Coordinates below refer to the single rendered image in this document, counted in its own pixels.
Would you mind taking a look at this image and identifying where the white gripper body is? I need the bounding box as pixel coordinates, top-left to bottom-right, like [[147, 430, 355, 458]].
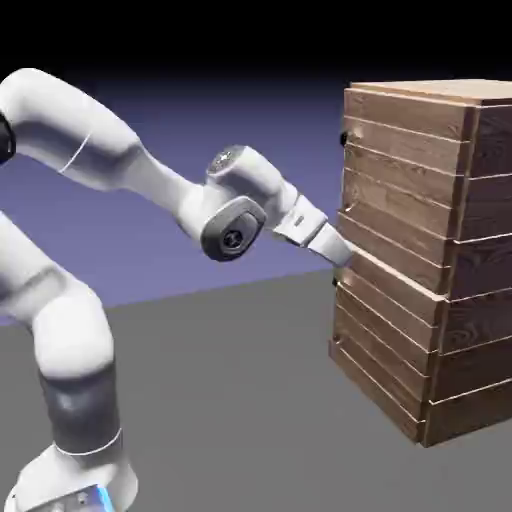
[[307, 221, 356, 268]]

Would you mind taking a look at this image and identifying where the tall wooden cabinet door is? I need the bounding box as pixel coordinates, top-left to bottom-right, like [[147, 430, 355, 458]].
[[336, 86, 480, 302]]

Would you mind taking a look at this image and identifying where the short wooden cabinet door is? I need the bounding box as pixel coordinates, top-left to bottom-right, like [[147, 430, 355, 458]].
[[327, 255, 449, 446]]

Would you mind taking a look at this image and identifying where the wooden slatted cabinet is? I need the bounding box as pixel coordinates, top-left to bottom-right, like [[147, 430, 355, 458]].
[[327, 78, 512, 449]]

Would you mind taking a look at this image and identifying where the dark curved door handle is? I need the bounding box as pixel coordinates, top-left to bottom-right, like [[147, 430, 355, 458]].
[[338, 128, 358, 214], [330, 274, 346, 346]]

